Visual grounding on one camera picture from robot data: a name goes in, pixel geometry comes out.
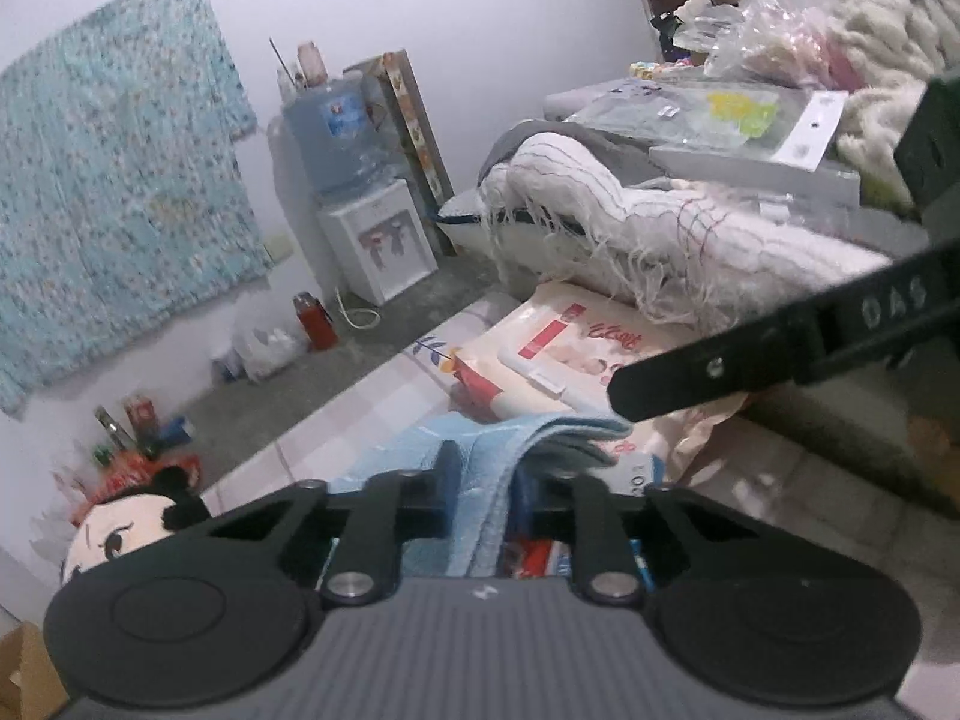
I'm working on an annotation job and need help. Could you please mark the light blue towel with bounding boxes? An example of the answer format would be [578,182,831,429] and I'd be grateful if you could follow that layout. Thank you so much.
[331,411,633,578]

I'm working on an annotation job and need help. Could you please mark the teal floral wall cloth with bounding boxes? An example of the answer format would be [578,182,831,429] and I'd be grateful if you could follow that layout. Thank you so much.
[2,0,268,415]

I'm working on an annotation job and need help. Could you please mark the leaning patterned board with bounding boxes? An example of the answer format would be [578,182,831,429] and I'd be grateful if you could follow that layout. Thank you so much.
[348,49,455,255]

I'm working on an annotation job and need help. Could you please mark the black-haired doll red dress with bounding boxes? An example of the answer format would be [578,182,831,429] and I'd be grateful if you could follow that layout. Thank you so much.
[60,466,212,585]

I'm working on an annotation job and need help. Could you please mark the clear plastic bags pile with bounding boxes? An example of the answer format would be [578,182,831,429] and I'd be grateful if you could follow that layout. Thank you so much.
[674,0,861,91]

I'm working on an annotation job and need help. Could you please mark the white red diaper pack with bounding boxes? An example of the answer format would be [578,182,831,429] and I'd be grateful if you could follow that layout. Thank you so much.
[454,281,745,496]

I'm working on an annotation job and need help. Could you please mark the brown cardboard box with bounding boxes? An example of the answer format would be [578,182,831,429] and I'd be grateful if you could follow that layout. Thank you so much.
[0,622,68,720]

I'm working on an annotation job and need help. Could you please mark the flat white packaged box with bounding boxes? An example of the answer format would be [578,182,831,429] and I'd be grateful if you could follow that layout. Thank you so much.
[569,80,861,208]

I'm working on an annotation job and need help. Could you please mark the white fringed knit blanket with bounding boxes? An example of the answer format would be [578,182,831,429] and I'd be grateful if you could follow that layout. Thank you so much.
[478,122,891,332]

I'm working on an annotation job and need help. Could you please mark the red thermos bottle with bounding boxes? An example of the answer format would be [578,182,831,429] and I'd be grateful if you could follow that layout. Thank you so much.
[293,293,338,351]

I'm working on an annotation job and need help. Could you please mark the blue water jug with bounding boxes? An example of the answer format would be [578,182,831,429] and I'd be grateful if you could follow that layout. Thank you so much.
[283,71,389,206]

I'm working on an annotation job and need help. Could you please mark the white water dispenser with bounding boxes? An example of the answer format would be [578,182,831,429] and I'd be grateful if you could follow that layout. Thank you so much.
[317,179,438,307]

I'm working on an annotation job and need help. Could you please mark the cream fluffy blanket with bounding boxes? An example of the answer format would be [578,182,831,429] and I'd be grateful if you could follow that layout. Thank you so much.
[827,0,958,216]

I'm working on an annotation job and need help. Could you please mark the white plastic bag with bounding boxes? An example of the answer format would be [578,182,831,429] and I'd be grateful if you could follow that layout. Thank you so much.
[212,293,308,382]

